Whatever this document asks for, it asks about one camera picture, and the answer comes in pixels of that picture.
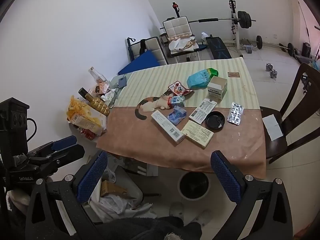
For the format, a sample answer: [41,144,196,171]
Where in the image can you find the grey slippers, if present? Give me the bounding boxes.
[169,202,213,227]

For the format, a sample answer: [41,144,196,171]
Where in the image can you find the small brown card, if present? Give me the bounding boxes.
[228,72,240,78]

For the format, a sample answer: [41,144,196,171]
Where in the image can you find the white medicine card sleeve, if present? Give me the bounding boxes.
[189,98,217,125]

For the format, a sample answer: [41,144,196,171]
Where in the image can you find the cream flat medicine box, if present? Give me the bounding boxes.
[181,120,214,148]

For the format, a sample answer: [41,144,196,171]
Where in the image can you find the white padded chair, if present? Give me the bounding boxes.
[163,16,201,63]

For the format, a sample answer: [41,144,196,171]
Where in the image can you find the chrome dumbbell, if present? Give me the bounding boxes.
[265,63,278,79]

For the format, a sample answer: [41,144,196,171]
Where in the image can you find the yellow chip bag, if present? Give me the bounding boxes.
[66,96,107,136]

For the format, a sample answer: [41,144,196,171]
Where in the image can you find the clear glass bottle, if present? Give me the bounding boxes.
[89,67,110,88]

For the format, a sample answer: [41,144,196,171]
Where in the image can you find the blue crumpled wrapper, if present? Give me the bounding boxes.
[167,106,187,126]

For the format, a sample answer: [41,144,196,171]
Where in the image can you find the gold textured bottle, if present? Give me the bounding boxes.
[78,87,110,116]

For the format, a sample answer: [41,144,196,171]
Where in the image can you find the white cardboard box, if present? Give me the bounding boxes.
[207,76,227,101]

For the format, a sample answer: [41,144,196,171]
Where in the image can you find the floor barbell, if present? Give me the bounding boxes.
[256,35,295,56]

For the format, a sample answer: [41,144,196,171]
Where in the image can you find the black weight bench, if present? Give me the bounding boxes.
[206,36,232,60]

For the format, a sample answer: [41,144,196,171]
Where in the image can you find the long white medicine box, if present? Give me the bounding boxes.
[151,110,184,144]

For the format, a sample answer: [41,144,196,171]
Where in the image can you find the white bag with trash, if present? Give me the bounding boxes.
[85,154,157,223]

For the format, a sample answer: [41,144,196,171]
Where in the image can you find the blue foam mat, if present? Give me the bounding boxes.
[118,50,160,75]

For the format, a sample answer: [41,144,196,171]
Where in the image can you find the white round trash bin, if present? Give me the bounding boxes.
[177,172,210,201]

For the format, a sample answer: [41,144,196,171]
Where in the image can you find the red white snack packet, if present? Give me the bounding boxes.
[167,81,193,96]

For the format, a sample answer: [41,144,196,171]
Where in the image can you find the red blue milk carton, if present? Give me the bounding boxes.
[168,95,185,108]

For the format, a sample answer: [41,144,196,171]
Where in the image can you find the dark wooden chair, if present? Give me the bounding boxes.
[260,63,319,164]

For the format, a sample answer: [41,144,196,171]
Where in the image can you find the silver pill blister pack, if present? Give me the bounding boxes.
[227,102,244,126]

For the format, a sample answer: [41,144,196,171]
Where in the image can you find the teal green snack bag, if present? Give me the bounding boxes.
[187,68,219,90]

